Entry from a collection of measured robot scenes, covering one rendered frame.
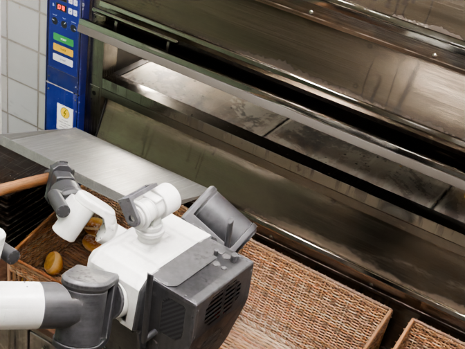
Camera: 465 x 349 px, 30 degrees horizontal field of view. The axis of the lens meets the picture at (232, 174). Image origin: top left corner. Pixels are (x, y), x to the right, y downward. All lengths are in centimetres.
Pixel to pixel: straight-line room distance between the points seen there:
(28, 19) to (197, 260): 156
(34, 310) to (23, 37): 169
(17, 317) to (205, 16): 130
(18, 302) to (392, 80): 124
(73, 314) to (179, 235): 32
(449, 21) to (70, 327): 123
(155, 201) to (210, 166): 108
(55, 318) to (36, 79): 166
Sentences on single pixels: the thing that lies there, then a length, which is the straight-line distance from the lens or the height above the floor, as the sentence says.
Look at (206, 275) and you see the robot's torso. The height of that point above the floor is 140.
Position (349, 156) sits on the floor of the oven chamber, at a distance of 275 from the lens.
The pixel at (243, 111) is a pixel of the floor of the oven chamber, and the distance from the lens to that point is 290.
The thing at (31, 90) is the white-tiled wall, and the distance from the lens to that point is 327.
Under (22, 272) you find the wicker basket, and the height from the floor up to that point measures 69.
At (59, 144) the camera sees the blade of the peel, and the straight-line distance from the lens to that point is 270.
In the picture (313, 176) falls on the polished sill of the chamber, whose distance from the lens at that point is 265.
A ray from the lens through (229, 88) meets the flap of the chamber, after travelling 251.
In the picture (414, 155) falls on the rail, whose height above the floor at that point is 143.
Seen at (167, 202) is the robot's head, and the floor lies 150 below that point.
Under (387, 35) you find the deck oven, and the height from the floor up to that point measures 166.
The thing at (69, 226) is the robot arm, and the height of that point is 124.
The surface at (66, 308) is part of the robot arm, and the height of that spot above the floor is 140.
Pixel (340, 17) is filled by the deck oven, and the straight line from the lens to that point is 244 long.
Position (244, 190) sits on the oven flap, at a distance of 281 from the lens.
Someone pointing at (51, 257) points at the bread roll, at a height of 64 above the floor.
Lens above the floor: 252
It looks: 32 degrees down
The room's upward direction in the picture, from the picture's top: 9 degrees clockwise
